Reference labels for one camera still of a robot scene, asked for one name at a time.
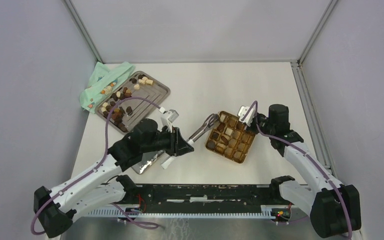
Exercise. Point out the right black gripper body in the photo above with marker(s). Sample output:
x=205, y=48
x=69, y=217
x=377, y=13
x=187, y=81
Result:
x=261, y=121

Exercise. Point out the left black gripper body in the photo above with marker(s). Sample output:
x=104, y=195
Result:
x=170, y=141

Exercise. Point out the dark grey heart chocolate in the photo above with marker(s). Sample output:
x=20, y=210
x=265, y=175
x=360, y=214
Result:
x=211, y=145

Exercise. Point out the gold chocolate box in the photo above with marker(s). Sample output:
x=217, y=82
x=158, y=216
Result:
x=233, y=147

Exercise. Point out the steel serving tongs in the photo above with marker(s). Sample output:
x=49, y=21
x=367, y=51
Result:
x=208, y=125

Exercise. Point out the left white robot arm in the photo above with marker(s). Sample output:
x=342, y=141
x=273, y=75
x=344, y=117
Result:
x=59, y=207

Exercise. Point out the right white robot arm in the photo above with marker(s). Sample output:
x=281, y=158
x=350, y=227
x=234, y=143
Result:
x=333, y=208

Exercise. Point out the steel chocolate tray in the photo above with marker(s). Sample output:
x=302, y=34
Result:
x=132, y=111

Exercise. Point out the silver box lid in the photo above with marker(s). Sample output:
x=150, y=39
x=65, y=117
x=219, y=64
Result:
x=147, y=160

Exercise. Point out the green patterned cloth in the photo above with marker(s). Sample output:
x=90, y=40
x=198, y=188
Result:
x=102, y=83

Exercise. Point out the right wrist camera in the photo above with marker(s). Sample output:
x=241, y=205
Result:
x=246, y=115

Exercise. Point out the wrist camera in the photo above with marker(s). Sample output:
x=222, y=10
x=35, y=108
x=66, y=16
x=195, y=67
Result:
x=167, y=118
x=246, y=115

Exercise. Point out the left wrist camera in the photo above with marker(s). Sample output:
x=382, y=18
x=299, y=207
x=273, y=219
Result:
x=167, y=118

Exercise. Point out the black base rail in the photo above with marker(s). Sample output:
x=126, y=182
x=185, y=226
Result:
x=202, y=199

